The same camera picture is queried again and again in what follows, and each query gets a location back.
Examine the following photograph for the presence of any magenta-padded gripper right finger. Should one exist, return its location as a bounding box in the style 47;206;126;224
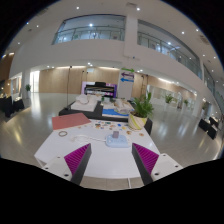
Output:
131;142;184;186

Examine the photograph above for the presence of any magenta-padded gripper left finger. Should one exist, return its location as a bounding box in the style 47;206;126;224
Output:
41;142;93;186

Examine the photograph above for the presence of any light blue power strip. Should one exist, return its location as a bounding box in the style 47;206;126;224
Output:
105;134;132;149

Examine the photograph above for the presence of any potted palm in striped pot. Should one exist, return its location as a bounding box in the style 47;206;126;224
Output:
127;91;155;131

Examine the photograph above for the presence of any salmon red flat board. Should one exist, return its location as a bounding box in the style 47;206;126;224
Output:
51;112;93;131

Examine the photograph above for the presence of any colourful sticker sheet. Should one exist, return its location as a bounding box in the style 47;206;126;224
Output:
93;120;122;131

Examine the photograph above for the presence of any white architectural model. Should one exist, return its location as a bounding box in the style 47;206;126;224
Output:
70;94;101;113

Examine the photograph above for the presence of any blue base scale model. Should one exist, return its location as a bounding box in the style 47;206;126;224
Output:
101;99;134;118

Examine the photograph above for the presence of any black draped table group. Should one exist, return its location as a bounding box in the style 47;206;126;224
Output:
198;116;220;140
0;95;25;118

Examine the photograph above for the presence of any purple arrow sign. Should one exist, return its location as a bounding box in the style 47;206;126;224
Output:
120;72;135;80

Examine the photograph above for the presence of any white coiled cable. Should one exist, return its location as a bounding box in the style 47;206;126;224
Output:
69;134;108;144

